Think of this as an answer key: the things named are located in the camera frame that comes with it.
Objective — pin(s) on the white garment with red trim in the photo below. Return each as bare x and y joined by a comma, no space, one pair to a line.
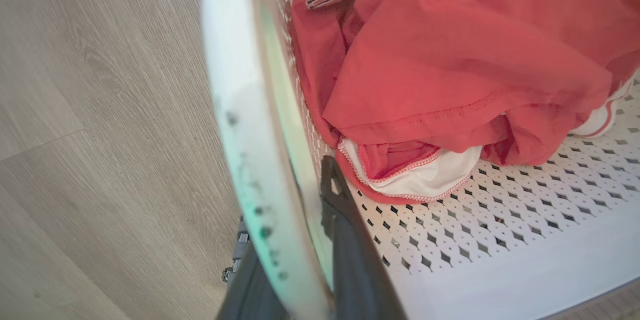
430,172

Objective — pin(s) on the white perforated plastic laundry basket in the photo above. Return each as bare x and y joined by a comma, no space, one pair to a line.
500,240

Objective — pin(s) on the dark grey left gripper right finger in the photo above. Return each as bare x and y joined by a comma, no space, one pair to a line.
352,260

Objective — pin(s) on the red sports jersey with lettering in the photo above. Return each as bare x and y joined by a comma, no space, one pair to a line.
450,59

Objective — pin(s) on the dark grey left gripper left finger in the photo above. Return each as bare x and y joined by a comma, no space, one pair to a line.
250,287

